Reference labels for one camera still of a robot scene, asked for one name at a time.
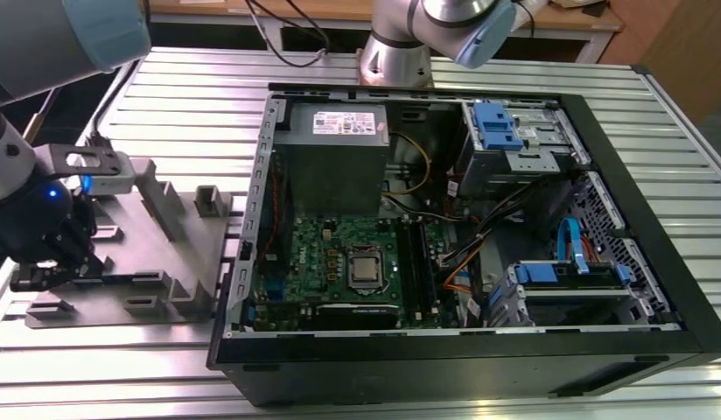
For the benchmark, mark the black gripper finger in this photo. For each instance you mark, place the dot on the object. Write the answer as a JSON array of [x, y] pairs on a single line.
[[83, 262], [34, 277]]

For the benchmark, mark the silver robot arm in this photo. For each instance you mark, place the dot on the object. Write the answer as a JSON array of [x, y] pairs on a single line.
[[58, 35]]

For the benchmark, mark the black RAM slot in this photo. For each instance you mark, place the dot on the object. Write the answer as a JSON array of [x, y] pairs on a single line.
[[416, 262], [403, 262]]

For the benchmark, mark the grey parts rack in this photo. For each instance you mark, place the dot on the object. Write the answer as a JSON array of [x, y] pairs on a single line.
[[151, 245]]

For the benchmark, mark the green motherboard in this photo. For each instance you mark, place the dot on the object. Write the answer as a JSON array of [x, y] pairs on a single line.
[[314, 245]]

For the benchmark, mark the grey power supply unit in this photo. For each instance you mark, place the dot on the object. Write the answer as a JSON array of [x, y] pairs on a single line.
[[331, 175]]

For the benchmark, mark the black graphics card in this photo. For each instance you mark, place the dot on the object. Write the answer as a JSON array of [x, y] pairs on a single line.
[[355, 317]]

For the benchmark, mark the silver CPU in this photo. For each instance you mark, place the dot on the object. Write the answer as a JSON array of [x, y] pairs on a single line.
[[367, 268]]

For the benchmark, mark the black PC case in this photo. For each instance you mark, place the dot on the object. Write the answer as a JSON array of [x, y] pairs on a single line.
[[396, 372]]

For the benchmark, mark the metal disk bay cage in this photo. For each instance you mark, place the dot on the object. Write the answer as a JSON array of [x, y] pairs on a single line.
[[507, 306]]

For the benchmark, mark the blue drive carrier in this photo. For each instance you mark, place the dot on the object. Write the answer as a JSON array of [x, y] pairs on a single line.
[[490, 117]]

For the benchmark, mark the hard disk in blue carrier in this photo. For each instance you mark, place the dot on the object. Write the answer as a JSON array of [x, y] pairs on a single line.
[[539, 273]]

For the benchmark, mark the metal drive cage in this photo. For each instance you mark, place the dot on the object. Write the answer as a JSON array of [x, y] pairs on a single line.
[[530, 164]]

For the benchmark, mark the wooden desk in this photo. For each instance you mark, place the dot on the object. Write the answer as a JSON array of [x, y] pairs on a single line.
[[571, 19]]

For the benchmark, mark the brown cabinet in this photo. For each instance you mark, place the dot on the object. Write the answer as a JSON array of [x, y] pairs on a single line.
[[687, 52]]

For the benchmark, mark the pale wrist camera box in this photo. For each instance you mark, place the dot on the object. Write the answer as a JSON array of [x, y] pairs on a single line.
[[112, 179]]

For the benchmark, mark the black camera bracket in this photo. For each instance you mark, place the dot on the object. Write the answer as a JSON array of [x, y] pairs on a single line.
[[51, 157]]

